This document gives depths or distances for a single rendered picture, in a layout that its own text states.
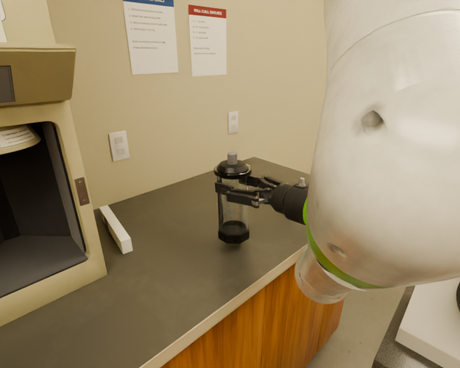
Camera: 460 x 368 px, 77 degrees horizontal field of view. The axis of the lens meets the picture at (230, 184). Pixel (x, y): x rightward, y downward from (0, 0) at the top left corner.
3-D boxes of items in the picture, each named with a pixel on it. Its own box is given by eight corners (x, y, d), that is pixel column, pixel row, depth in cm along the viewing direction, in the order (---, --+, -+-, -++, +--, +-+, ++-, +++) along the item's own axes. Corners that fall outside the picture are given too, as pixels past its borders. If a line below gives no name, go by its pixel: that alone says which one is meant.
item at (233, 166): (209, 175, 83) (209, 152, 81) (233, 167, 89) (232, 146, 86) (231, 183, 77) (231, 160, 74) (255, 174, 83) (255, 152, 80)
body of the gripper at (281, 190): (303, 181, 71) (273, 174, 77) (282, 191, 65) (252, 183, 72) (302, 209, 73) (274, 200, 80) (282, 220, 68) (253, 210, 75)
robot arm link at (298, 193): (302, 236, 64) (323, 220, 70) (303, 187, 60) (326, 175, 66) (280, 227, 69) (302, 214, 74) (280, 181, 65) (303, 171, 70)
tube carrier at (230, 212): (209, 231, 91) (206, 168, 82) (234, 220, 98) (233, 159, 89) (233, 246, 84) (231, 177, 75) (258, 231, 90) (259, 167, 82)
